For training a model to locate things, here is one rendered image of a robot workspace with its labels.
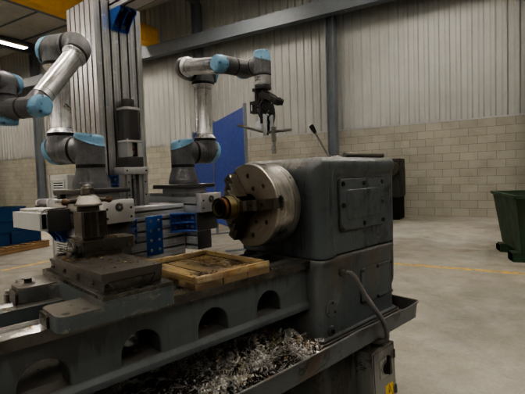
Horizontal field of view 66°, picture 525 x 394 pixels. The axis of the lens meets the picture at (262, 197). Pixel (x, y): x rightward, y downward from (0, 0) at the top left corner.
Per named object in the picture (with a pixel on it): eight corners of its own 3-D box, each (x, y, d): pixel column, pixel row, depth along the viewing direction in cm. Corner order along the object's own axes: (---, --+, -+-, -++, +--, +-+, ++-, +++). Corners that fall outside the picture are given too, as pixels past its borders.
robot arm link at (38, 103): (107, 48, 173) (51, 125, 144) (86, 51, 177) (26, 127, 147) (92, 22, 165) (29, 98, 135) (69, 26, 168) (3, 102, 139)
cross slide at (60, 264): (98, 259, 139) (97, 246, 139) (162, 280, 108) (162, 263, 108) (44, 268, 127) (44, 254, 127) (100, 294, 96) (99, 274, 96)
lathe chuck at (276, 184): (236, 232, 175) (242, 159, 169) (290, 253, 153) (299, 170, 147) (219, 234, 168) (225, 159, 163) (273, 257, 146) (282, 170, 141)
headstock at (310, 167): (319, 232, 226) (317, 162, 224) (399, 240, 192) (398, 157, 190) (237, 248, 185) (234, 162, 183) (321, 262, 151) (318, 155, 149)
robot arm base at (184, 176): (162, 184, 208) (161, 165, 207) (185, 183, 219) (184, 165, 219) (182, 184, 198) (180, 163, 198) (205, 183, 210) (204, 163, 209)
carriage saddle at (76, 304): (104, 275, 141) (103, 258, 140) (176, 302, 107) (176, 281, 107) (3, 295, 120) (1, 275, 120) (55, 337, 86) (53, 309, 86)
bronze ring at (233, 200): (229, 194, 154) (209, 195, 148) (245, 194, 147) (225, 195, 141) (230, 218, 155) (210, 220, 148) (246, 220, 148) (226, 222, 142)
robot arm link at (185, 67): (165, 54, 205) (220, 48, 169) (184, 57, 213) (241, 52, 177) (164, 77, 208) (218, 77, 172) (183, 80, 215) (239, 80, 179)
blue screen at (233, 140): (180, 225, 1029) (176, 131, 1017) (212, 223, 1058) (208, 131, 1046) (226, 252, 645) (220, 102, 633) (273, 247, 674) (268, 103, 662)
